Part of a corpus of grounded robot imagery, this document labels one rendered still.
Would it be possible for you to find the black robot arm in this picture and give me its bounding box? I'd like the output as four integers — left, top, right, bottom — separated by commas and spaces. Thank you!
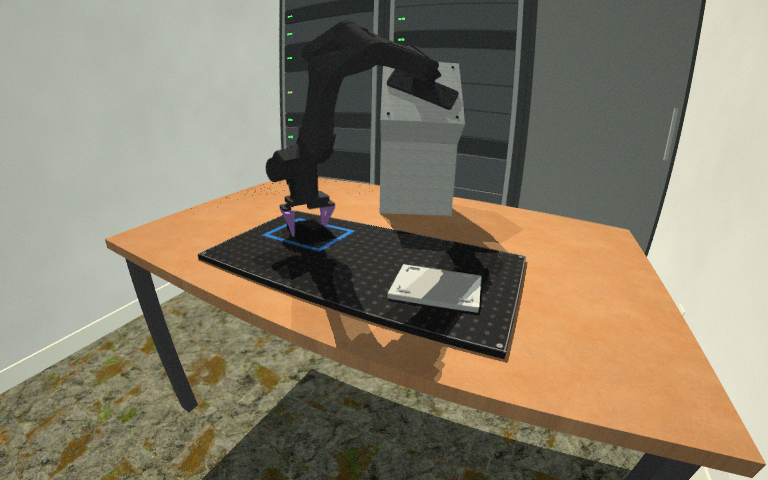
266, 20, 459, 198

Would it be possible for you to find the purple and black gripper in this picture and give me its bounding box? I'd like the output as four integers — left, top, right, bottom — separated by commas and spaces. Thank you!
279, 175, 335, 237

